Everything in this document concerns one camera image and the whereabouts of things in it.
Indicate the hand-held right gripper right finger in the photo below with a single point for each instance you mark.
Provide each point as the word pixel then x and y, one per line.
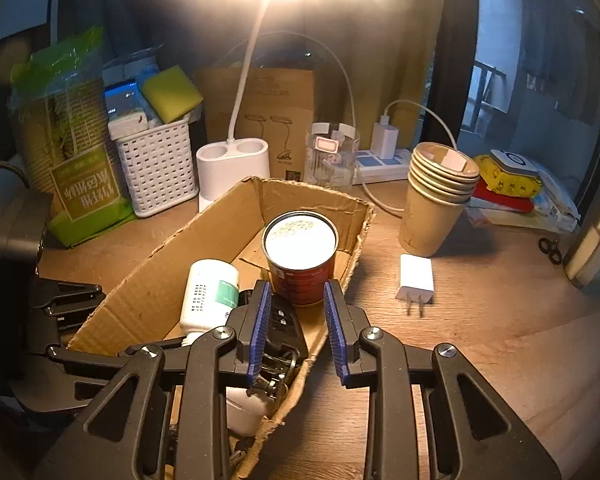
pixel 336 332

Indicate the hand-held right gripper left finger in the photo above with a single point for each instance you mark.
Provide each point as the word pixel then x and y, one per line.
pixel 260 332

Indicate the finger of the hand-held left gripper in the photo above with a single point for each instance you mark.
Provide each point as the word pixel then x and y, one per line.
pixel 90 365
pixel 62 297

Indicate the black car key with keys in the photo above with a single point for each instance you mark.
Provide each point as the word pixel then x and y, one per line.
pixel 285 330

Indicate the white pill bottle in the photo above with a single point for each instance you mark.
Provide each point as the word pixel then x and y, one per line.
pixel 207 295

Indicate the white earbud case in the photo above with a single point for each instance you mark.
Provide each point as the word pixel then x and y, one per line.
pixel 245 410

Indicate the red metal can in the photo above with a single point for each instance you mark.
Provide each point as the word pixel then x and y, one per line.
pixel 300 260

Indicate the cardboard box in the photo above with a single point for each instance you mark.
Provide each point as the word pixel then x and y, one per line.
pixel 145 280

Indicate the white charger adapter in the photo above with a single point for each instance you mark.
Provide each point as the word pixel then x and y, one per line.
pixel 384 137
pixel 415 277

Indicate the white plastic basket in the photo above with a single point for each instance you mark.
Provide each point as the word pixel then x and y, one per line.
pixel 155 175

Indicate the stack of brown paper cups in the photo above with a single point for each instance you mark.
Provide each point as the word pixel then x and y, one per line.
pixel 430 210

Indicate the small white box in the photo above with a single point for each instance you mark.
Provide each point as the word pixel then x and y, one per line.
pixel 127 126

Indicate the white power strip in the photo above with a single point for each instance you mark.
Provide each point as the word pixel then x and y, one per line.
pixel 385 167

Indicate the clear glass jar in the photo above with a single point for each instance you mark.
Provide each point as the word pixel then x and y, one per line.
pixel 332 160

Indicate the phone with lit screen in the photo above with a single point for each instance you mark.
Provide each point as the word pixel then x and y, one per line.
pixel 125 99

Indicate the red book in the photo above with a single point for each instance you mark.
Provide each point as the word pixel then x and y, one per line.
pixel 505 205

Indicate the yellow green sponge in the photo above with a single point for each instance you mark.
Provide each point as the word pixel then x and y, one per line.
pixel 172 95

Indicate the brown lamp carton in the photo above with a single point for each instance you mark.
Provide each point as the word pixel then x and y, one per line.
pixel 275 105

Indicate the black scissors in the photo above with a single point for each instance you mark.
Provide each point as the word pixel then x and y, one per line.
pixel 550 250

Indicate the white power bank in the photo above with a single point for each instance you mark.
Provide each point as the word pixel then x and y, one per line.
pixel 515 162

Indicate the white paper packets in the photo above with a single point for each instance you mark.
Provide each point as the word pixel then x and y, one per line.
pixel 555 205

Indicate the steel travel tumbler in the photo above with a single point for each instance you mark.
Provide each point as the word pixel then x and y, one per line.
pixel 592 240

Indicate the yellow curtain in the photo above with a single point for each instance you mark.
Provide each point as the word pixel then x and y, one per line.
pixel 420 60

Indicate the hanging blue jacket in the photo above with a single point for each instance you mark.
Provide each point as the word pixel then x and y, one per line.
pixel 545 35

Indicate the black sliding door frame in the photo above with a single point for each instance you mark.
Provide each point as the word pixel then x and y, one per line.
pixel 455 35

